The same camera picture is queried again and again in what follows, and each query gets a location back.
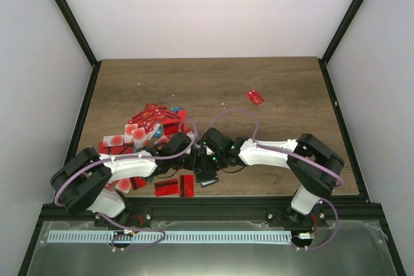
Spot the red card black stripe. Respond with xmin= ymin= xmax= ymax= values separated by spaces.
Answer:
xmin=179 ymin=175 xmax=194 ymax=198

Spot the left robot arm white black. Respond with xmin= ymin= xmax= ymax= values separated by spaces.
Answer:
xmin=50 ymin=132 xmax=197 ymax=227

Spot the black leather card holder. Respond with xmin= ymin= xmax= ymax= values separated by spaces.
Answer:
xmin=194 ymin=170 xmax=219 ymax=187

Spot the lone red VIP card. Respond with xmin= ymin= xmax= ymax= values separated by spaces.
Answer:
xmin=245 ymin=89 xmax=265 ymax=106

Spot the blue card top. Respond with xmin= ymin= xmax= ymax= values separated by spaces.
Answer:
xmin=170 ymin=107 xmax=184 ymax=112

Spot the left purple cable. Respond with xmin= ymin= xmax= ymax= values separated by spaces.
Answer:
xmin=54 ymin=118 xmax=199 ymax=253

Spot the white red circle card left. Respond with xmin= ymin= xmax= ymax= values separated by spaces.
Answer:
xmin=102 ymin=134 xmax=124 ymax=147

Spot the black aluminium frame rail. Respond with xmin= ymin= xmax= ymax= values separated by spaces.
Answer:
xmin=40 ymin=193 xmax=384 ymax=225

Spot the red striped card near rail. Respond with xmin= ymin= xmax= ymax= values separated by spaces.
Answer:
xmin=154 ymin=179 xmax=180 ymax=197

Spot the white red circle card upper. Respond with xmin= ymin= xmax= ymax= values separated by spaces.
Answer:
xmin=131 ymin=127 xmax=149 ymax=149

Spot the light blue slotted cable duct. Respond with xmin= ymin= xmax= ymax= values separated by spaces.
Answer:
xmin=47 ymin=230 xmax=292 ymax=245

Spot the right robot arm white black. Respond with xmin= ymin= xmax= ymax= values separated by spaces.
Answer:
xmin=199 ymin=128 xmax=345 ymax=226

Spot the white red circle card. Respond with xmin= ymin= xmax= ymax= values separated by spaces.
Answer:
xmin=131 ymin=127 xmax=149 ymax=149
xmin=102 ymin=134 xmax=124 ymax=147

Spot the red VIP card top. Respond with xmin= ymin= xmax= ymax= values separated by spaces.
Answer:
xmin=129 ymin=108 xmax=160 ymax=124

